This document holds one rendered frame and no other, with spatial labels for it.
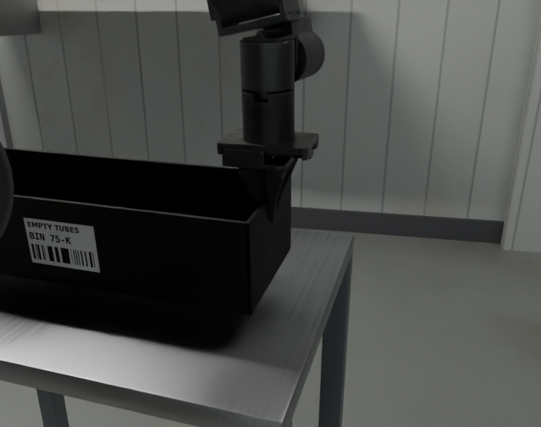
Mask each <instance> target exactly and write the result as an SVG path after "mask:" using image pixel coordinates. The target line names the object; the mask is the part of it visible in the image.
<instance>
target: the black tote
mask: <svg viewBox="0 0 541 427"><path fill-rule="evenodd" d="M4 149H5V151H6V153H7V156H8V161H9V163H10V166H11V168H12V174H13V181H14V204H13V208H12V212H11V215H10V219H9V222H8V225H7V228H6V230H5V232H4V233H3V235H2V237H1V239H0V274H2V275H12V276H17V277H22V278H27V279H33V280H43V281H48V282H53V283H59V284H64V285H69V286H78V287H84V288H89V289H94V290H99V291H109V292H114V293H119V294H125V295H130V296H135V297H144V298H150V299H155V300H160V301H165V302H175V303H180V304H185V305H191V306H196V307H201V308H210V309H216V310H221V311H226V312H231V313H241V314H246V315H252V313H253V312H254V310H255V308H256V307H257V304H258V303H259V302H260V300H261V298H262V296H263V294H264V293H265V291H266V290H267V288H268V286H269V284H270V283H271V281H272V279H273V277H274V276H275V274H276V273H277V271H278V269H279V267H280V265H281V264H282V262H283V261H284V259H285V257H286V255H287V254H288V252H289V250H290V234H291V176H290V179H289V181H288V183H287V185H286V187H285V189H284V193H283V196H282V200H281V203H280V207H279V212H278V216H277V218H276V220H275V221H274V222H271V219H270V214H269V207H268V197H266V198H265V199H264V201H263V202H262V203H261V204H260V206H259V207H258V206H257V203H256V200H255V199H254V197H253V195H252V194H251V193H250V191H249V189H248V188H247V186H246V184H245V182H244V181H243V180H242V178H241V177H240V175H239V169H238V168H230V167H219V166H210V165H200V164H182V163H171V162H162V161H151V160H142V159H132V158H114V157H103V156H94V155H84V154H74V153H64V152H46V151H36V150H26V149H16V148H6V147H5V148H4Z"/></svg>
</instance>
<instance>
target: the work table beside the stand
mask: <svg viewBox="0 0 541 427"><path fill-rule="evenodd" d="M353 243H354V236H353V235H348V234H340V233H334V232H326V231H319V230H305V229H297V228H291V234H290V250H289V252H288V254H287V255H286V257H285V259H284V261H283V262H282V264H281V265H280V267H279V269H278V271H277V273H276V274H275V276H274V277H273V279H272V281H271V283H270V284H269V286H268V288H267V290H266V291H265V293H264V294H263V296H262V298H261V300H260V302H259V303H258V304H257V307H256V308H255V310H254V312H253V313H252V315H246V314H241V313H231V312H226V311H221V310H216V309H210V308H201V307H196V306H191V305H185V304H180V303H175V302H165V301H160V300H155V299H150V298H144V297H135V296H130V295H125V294H119V293H114V292H109V291H99V290H94V289H89V288H84V287H78V286H69V285H64V284H59V283H53V282H48V281H43V280H33V279H27V278H22V277H17V276H12V275H6V274H0V380H2V381H6V382H9V383H14V384H17V385H24V386H28V387H31V388H35V389H36V393H37V397H38V402H39V406H40V409H41V417H42V422H43V426H44V427H69V421H68V415H67V411H66V406H65V401H64V396H68V397H74V398H78V399H82V400H86V401H89V402H96V403H100V404H103V405H108V406H111V407H115V408H122V409H125V410H129V411H132V412H137V413H143V414H146V415H151V416H154V417H158V418H162V419H168V420H172V421H176V422H180V423H183V424H190V425H194V426H197V427H292V418H293V415H294V412H295V408H296V406H297V403H298V401H299V398H300V396H301V392H302V389H303V387H304V385H305V382H306V378H307V376H308V373H309V370H310V368H311V366H312V361H313V359H314V357H315V354H316V351H317V348H318V345H319V342H320V340H321V338H322V336H323V339H322V359H321V379H320V399H319V419H318V427H342V415H343V402H344V389H345V363H346V349H347V336H348V323H349V309H350V296H351V270H352V257H353Z"/></svg>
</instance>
